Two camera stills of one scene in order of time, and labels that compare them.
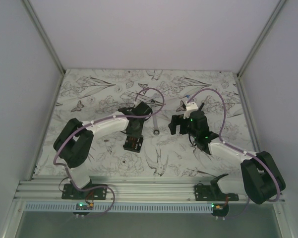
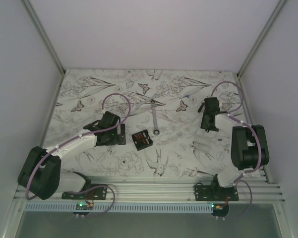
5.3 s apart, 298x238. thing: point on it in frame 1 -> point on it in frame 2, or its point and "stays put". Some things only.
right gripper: x=175 y=120 -> x=205 y=126
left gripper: x=129 y=132 -> x=118 y=140
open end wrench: x=157 y=94 stays put
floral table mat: x=86 y=94 stays put
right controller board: x=220 y=207 stays put
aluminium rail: x=119 y=190 stays put
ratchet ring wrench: x=156 y=132 stays put
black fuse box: x=133 y=144 -> x=142 y=140
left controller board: x=84 y=206 stays put
